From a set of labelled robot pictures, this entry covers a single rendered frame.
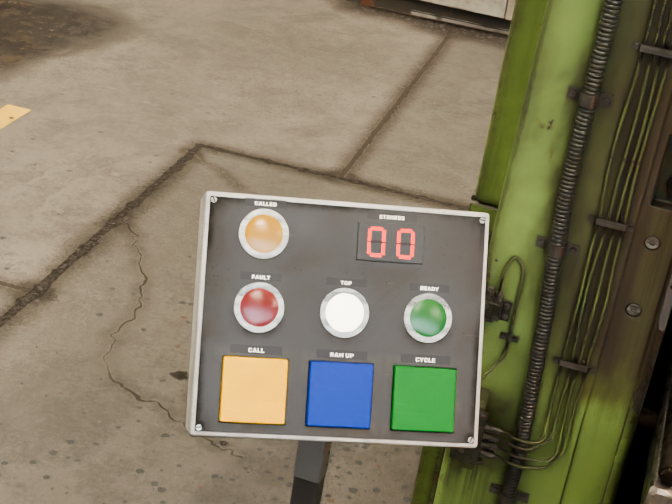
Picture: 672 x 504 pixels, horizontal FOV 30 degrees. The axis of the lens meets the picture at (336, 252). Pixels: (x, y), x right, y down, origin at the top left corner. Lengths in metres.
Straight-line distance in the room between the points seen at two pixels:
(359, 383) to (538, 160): 0.40
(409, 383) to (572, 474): 0.45
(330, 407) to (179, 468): 1.58
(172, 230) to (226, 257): 2.66
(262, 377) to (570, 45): 0.56
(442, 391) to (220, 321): 0.27
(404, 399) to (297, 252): 0.21
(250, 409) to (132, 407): 1.78
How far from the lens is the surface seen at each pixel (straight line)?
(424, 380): 1.47
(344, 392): 1.46
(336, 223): 1.46
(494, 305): 1.72
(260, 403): 1.44
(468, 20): 6.96
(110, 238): 4.02
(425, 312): 1.48
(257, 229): 1.44
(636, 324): 1.73
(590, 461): 1.84
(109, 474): 2.98
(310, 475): 1.66
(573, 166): 1.63
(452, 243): 1.49
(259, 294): 1.44
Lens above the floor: 1.79
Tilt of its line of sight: 26 degrees down
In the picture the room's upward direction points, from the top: 9 degrees clockwise
